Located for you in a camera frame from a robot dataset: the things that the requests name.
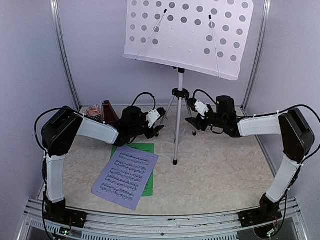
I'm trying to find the white sheet music page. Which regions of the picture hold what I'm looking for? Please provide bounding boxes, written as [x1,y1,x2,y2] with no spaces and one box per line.
[91,145,159,210]

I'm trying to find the white perforated music stand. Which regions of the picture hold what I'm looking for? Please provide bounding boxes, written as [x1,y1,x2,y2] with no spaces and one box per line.
[122,0,255,166]

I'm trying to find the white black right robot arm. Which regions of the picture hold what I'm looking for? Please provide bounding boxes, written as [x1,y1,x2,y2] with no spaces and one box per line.
[186,95,315,204]

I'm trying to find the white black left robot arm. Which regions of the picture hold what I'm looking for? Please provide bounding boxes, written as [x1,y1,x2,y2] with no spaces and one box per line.
[41,106,166,223]

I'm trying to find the green sheet music page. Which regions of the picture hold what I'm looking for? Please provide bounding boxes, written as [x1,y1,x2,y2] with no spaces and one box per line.
[110,142,155,198]

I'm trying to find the brown wooden metronome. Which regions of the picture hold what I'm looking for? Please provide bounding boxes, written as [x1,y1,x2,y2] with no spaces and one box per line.
[102,100,119,127]

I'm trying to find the patterned ceramic bowl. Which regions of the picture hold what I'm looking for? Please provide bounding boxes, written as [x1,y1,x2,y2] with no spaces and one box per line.
[85,104,103,122]

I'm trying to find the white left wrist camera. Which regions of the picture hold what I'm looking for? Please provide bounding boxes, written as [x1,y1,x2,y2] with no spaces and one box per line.
[146,110,161,128]

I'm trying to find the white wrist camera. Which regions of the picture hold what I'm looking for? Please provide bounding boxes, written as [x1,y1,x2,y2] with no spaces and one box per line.
[194,100,209,117]
[146,110,161,128]

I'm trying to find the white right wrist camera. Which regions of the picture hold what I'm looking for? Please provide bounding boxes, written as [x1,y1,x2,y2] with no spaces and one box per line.
[194,100,209,117]

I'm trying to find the black right camera cable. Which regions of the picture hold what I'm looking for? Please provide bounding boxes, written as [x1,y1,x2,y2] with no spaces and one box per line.
[192,89,218,103]

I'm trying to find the black camera cable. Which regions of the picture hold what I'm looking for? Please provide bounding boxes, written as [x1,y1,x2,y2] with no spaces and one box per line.
[131,91,158,111]
[192,89,218,103]

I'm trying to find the black left camera cable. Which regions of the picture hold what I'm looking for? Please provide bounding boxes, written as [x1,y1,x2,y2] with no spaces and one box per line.
[131,91,158,111]

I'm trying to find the right aluminium frame post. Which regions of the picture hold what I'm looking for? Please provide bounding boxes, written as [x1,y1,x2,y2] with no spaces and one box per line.
[241,0,272,112]

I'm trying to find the aluminium frame post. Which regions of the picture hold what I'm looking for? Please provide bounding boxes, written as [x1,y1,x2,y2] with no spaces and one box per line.
[241,0,272,112]
[49,0,82,110]

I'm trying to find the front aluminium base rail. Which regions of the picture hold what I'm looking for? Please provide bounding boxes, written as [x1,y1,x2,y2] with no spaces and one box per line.
[14,198,311,240]

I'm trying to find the left aluminium frame post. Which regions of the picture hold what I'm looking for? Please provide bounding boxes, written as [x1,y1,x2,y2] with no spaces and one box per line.
[49,0,82,110]

